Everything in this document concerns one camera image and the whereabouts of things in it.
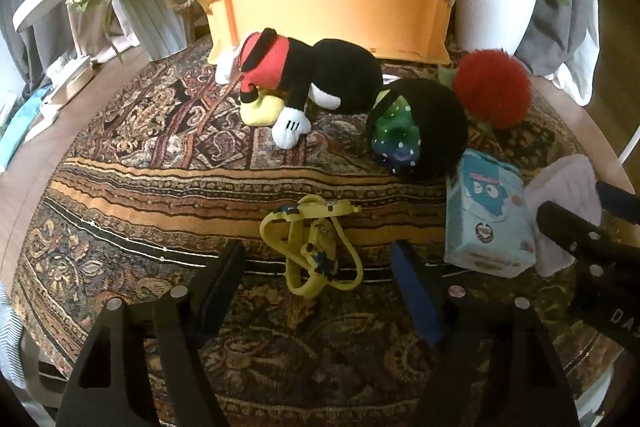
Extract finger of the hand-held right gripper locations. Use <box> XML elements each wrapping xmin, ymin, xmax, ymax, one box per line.
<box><xmin>536</xmin><ymin>201</ymin><xmax>640</xmax><ymax>280</ymax></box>
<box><xmin>595</xmin><ymin>179</ymin><xmax>640</xmax><ymax>228</ymax></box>

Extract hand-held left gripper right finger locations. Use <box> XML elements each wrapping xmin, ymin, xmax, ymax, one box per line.
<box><xmin>390</xmin><ymin>241</ymin><xmax>583</xmax><ymax>427</ymax></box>

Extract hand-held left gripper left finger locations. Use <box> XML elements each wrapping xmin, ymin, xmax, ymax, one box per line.
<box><xmin>55</xmin><ymin>239</ymin><xmax>248</xmax><ymax>427</ymax></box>

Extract pink towel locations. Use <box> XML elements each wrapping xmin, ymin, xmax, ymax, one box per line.
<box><xmin>522</xmin><ymin>154</ymin><xmax>603</xmax><ymax>277</ymax></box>

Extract yellow minion glasses toy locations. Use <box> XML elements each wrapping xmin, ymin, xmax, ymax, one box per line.
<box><xmin>259</xmin><ymin>194</ymin><xmax>363</xmax><ymax>299</ymax></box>

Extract light blue cartoon tissue pack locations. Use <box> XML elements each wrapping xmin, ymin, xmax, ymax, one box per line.
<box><xmin>444</xmin><ymin>148</ymin><xmax>537</xmax><ymax>279</ymax></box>

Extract red fluffy plush green leaves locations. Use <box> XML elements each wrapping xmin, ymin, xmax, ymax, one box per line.
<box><xmin>440</xmin><ymin>49</ymin><xmax>532</xmax><ymax>130</ymax></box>

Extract black plush with green bow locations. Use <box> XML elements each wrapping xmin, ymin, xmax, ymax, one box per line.
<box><xmin>365</xmin><ymin>78</ymin><xmax>469</xmax><ymax>182</ymax></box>

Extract black mouse plush toy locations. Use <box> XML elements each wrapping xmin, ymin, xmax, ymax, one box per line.
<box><xmin>215</xmin><ymin>28</ymin><xmax>385</xmax><ymax>148</ymax></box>

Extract patterned brown tablecloth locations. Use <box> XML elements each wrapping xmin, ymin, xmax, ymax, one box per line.
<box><xmin>10</xmin><ymin>34</ymin><xmax>626</xmax><ymax>427</ymax></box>

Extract grey curtain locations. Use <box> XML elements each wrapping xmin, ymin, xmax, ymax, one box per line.
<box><xmin>0</xmin><ymin>0</ymin><xmax>601</xmax><ymax>108</ymax></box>

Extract striped cloth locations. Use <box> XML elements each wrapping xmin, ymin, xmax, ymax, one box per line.
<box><xmin>0</xmin><ymin>282</ymin><xmax>31</xmax><ymax>388</ymax></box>

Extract white ribbed plant pot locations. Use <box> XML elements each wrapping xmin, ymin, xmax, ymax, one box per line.
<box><xmin>454</xmin><ymin>0</ymin><xmax>538</xmax><ymax>52</ymax></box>

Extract light blue cloth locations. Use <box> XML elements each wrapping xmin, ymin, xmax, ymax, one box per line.
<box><xmin>0</xmin><ymin>87</ymin><xmax>51</xmax><ymax>172</ymax></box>

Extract wooden chair back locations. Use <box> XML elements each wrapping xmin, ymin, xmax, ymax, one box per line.
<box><xmin>12</xmin><ymin>0</ymin><xmax>76</xmax><ymax>32</ymax></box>

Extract ribbed grey vase rope handle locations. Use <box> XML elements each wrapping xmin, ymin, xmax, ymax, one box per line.
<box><xmin>111</xmin><ymin>0</ymin><xmax>201</xmax><ymax>62</ymax></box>

